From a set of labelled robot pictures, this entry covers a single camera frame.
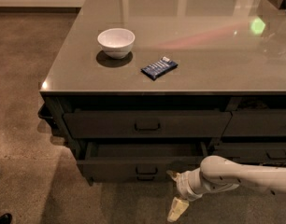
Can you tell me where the dark cabinet frame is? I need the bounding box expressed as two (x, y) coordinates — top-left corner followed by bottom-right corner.
(39, 91), (286, 185)

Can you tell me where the black side handle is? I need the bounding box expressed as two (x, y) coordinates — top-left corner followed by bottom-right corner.
(37, 104), (53, 120)

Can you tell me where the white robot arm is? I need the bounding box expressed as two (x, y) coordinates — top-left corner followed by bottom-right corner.
(167, 156), (286, 222)

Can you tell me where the blue snack packet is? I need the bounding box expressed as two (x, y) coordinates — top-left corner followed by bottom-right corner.
(141, 56), (179, 80)

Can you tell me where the white ceramic bowl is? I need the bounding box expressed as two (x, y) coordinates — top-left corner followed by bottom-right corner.
(97, 28), (136, 59)

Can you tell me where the drawer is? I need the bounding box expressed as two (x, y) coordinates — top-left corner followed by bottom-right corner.
(63, 110), (231, 138)
(223, 110), (286, 137)
(212, 143), (286, 165)
(77, 142), (207, 183)

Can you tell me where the black shoe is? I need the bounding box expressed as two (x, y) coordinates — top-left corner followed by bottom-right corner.
(0, 213), (12, 224)

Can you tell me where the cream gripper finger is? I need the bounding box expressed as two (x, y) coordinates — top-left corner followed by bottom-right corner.
(167, 197), (189, 222)
(166, 170), (180, 182)

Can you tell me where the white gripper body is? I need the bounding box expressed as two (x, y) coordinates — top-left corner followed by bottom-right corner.
(176, 171), (203, 202)

